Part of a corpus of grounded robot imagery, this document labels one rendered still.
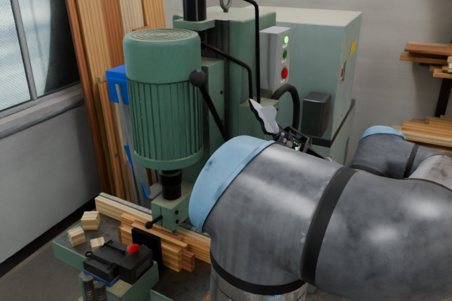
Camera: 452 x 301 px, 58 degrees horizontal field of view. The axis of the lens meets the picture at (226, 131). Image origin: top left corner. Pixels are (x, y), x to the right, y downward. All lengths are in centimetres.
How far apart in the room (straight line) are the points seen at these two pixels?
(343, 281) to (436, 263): 8
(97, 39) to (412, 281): 234
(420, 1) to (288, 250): 283
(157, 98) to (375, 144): 49
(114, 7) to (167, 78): 186
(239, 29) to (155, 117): 32
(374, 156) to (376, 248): 58
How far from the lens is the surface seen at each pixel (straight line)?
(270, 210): 37
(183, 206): 112
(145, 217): 126
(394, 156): 92
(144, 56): 89
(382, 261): 36
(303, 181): 37
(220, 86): 107
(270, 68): 113
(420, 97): 326
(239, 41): 106
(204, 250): 114
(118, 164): 266
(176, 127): 94
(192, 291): 109
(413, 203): 38
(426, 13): 313
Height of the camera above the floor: 168
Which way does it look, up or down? 24 degrees down
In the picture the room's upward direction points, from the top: straight up
